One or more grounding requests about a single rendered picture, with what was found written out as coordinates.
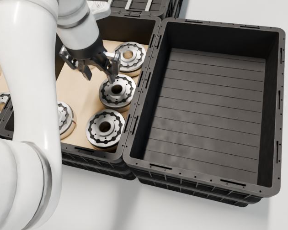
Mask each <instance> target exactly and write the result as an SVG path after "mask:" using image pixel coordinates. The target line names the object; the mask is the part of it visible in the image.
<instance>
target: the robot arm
mask: <svg viewBox="0 0 288 230"><path fill-rule="evenodd" d="M110 13H111V8H110V5H109V4H108V3H107V2H103V1H91V0H0V67H1V70H2V72H3V75H4V77H5V80H6V83H7V86H8V90H9V92H10V96H11V101H12V105H13V110H14V134H13V139H12V141H10V140H5V139H0V230H34V229H37V228H39V227H41V226H42V225H43V224H45V223H46V222H47V221H48V220H49V219H50V218H51V217H52V215H53V214H54V212H55V210H56V208H57V206H58V203H59V199H60V195H61V190H62V154H61V144H60V132H59V114H58V103H57V91H56V79H55V41H56V32H57V34H58V36H59V38H60V39H61V41H62V43H63V46H62V48H61V50H60V52H59V56H60V57H61V58H62V59H63V60H64V61H65V62H66V63H67V65H68V66H69V67H70V68H71V69H72V70H75V69H78V70H79V72H81V73H82V74H83V76H84V78H86V80H87V81H90V80H91V77H92V72H91V70H90V68H89V66H90V65H92V66H96V67H97V68H98V69H99V70H100V71H103V72H104V73H105V74H106V75H107V78H108V81H109V83H110V84H113V82H115V79H116V76H118V74H119V70H120V68H121V53H120V52H119V51H115V54H114V53H110V52H108V51H107V49H105V47H104V46H103V40H102V37H101V34H100V31H99V29H98V26H97V23H96V20H99V19H102V18H105V17H108V16H109V15H110ZM72 60H73V63H72ZM107 67H108V69H107Z"/></svg>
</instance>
